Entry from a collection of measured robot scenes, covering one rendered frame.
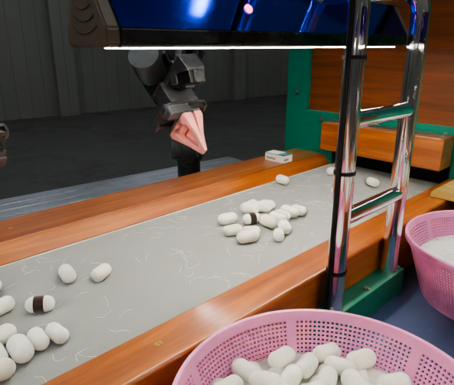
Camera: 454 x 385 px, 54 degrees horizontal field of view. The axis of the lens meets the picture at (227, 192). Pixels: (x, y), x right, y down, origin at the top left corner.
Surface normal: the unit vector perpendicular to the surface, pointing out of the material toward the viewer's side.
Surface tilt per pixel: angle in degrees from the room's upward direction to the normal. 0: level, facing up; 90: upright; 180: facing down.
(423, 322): 0
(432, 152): 90
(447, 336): 0
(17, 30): 90
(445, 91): 90
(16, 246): 45
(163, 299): 0
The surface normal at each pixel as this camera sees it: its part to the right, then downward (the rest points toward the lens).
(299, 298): 0.69, 0.22
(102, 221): 0.49, -0.51
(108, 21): 0.58, -0.31
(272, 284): 0.00, -0.95
